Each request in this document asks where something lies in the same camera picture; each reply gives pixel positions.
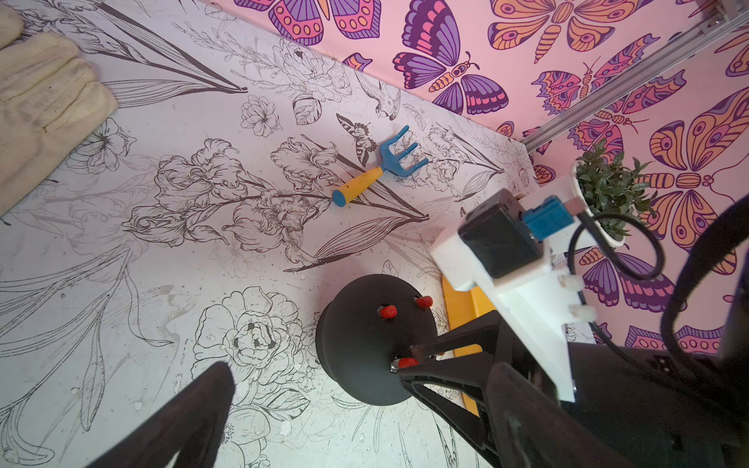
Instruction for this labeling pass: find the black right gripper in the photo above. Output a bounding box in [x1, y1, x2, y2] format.
[397, 191, 748, 467]

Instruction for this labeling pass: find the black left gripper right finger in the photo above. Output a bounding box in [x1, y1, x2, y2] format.
[487, 364, 632, 467]

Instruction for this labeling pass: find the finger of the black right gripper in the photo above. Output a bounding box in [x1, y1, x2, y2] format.
[409, 310, 508, 360]

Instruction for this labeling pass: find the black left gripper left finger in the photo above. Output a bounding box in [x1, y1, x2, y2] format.
[90, 362, 235, 467]

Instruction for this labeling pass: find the red screw sleeve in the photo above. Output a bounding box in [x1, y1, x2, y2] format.
[397, 358, 419, 370]
[415, 296, 434, 309]
[378, 304, 398, 321]

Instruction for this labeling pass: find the black round screw base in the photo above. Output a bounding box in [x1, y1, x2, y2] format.
[315, 274, 438, 407]

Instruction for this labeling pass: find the yellow plastic tray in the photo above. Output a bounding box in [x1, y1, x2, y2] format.
[442, 277, 495, 415]

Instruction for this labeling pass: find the potted green plant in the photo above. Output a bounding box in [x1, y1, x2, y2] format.
[575, 142, 657, 242]

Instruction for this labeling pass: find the blue yellow garden fork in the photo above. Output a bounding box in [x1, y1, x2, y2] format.
[332, 126, 429, 207]

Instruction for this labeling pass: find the cream fabric glove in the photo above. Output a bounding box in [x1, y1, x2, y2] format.
[1, 5, 118, 214]

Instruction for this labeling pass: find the aluminium cage frame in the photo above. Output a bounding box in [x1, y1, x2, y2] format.
[521, 1, 748, 151]

